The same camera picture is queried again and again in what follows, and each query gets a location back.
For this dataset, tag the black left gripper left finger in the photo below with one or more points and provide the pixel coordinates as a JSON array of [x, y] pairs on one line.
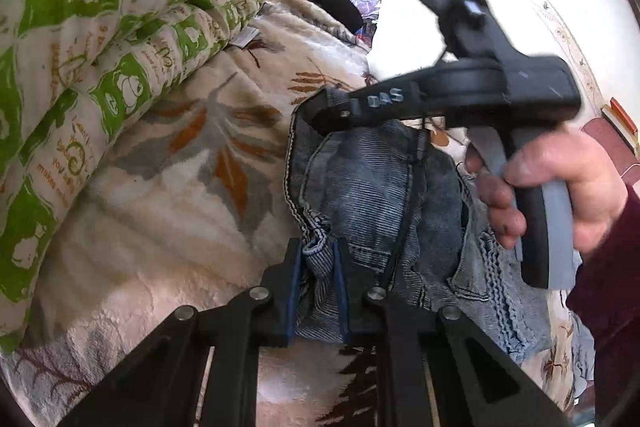
[[200, 367]]

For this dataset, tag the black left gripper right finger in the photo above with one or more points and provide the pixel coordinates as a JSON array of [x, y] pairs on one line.
[[433, 368]]

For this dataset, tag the blue denim pants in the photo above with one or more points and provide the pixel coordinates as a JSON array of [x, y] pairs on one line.
[[454, 259]]

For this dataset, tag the dark red sleeve forearm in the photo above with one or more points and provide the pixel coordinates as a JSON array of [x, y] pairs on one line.
[[606, 299]]

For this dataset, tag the stacked books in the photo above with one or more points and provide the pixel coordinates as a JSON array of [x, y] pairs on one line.
[[614, 113]]

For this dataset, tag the cream leaf pattern blanket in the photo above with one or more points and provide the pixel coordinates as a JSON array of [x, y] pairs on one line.
[[187, 208]]

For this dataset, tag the green white patterned quilt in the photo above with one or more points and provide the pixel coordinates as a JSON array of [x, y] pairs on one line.
[[75, 74]]

